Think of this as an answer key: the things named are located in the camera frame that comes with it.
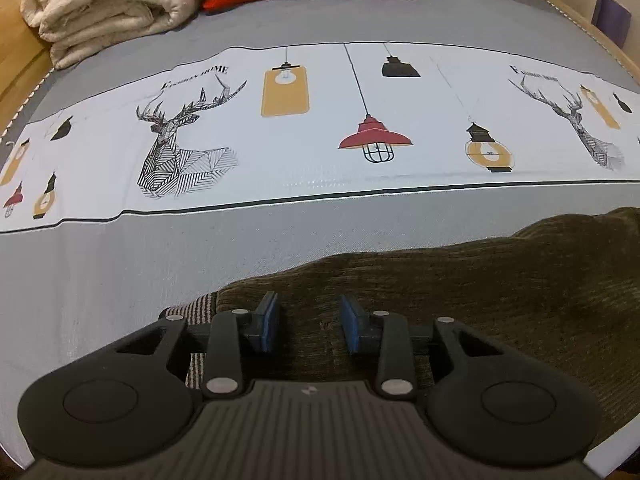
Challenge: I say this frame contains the cream folded blanket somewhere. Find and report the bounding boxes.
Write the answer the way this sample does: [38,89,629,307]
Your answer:
[20,0,197,71]

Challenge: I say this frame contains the dark olive pants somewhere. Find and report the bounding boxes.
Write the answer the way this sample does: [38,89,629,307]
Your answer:
[159,207,640,467]

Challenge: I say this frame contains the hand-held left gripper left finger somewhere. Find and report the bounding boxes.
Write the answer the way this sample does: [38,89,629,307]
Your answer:
[99,291,280,401]

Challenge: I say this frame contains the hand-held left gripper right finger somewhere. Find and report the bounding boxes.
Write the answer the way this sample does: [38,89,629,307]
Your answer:
[338,294,521,401]

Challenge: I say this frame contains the grey printed bed sheet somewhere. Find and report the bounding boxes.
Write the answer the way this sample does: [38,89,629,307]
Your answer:
[0,0,640,480]

